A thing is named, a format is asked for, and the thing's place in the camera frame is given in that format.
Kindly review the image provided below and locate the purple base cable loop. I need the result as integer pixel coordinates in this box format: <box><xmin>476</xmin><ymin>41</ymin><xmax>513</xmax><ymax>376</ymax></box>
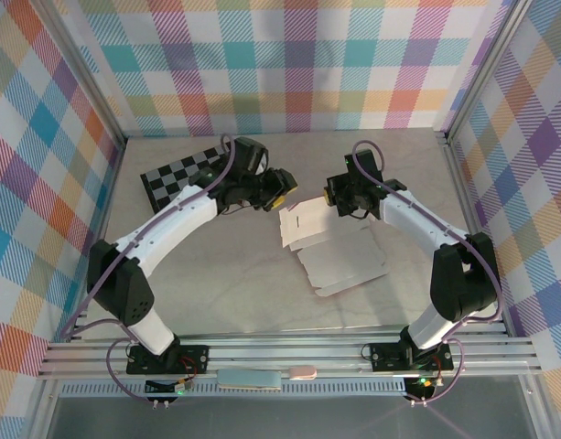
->
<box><xmin>410</xmin><ymin>337</ymin><xmax>467</xmax><ymax>406</ymax></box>
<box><xmin>106</xmin><ymin>337</ymin><xmax>171</xmax><ymax>406</ymax></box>

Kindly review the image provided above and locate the aluminium frame rail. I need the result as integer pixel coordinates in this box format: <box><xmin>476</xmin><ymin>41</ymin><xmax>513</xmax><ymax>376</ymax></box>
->
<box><xmin>36</xmin><ymin>336</ymin><xmax>545</xmax><ymax>381</ymax></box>

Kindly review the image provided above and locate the light blue flat pad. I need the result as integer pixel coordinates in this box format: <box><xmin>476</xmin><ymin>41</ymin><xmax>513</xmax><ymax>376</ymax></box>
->
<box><xmin>217</xmin><ymin>369</ymin><xmax>284</xmax><ymax>391</ymax></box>

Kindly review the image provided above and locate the small pink oval object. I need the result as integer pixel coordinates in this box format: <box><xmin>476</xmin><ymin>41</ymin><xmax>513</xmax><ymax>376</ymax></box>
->
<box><xmin>287</xmin><ymin>364</ymin><xmax>318</xmax><ymax>381</ymax></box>

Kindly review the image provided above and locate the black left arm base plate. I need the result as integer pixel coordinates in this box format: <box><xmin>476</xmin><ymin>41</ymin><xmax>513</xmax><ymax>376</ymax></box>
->
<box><xmin>125</xmin><ymin>345</ymin><xmax>211</xmax><ymax>375</ymax></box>

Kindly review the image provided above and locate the aluminium corner post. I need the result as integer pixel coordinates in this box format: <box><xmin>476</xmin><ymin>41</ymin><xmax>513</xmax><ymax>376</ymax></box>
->
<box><xmin>442</xmin><ymin>0</ymin><xmax>537</xmax><ymax>145</ymax></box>
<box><xmin>44</xmin><ymin>0</ymin><xmax>128</xmax><ymax>147</ymax></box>

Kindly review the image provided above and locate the black grey checkerboard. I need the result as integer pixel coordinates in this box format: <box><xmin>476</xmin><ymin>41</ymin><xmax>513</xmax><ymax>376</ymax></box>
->
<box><xmin>140</xmin><ymin>145</ymin><xmax>231</xmax><ymax>212</ymax></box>

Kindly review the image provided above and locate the grey metal panel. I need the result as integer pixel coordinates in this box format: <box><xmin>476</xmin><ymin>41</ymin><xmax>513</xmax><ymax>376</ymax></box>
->
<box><xmin>46</xmin><ymin>395</ymin><xmax>537</xmax><ymax>439</ymax></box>

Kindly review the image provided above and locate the small electronics board green light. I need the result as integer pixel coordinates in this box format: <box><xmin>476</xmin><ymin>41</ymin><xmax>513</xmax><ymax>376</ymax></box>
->
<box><xmin>405</xmin><ymin>375</ymin><xmax>441</xmax><ymax>395</ymax></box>
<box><xmin>145</xmin><ymin>377</ymin><xmax>192</xmax><ymax>395</ymax></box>

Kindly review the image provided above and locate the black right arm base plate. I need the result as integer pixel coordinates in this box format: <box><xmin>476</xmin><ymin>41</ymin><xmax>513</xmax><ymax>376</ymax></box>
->
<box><xmin>361</xmin><ymin>341</ymin><xmax>455</xmax><ymax>372</ymax></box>

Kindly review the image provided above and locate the pink white paper box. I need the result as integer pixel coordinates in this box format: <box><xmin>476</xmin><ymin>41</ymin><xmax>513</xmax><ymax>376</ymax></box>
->
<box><xmin>277</xmin><ymin>196</ymin><xmax>391</xmax><ymax>299</ymax></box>

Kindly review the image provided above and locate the aluminium table side rail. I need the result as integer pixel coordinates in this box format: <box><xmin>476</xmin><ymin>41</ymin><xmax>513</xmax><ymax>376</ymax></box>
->
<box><xmin>437</xmin><ymin>130</ymin><xmax>511</xmax><ymax>338</ymax></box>

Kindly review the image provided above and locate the perforated metal cable tray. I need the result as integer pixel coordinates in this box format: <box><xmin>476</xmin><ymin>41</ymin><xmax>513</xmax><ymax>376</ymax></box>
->
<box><xmin>59</xmin><ymin>381</ymin><xmax>412</xmax><ymax>398</ymax></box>

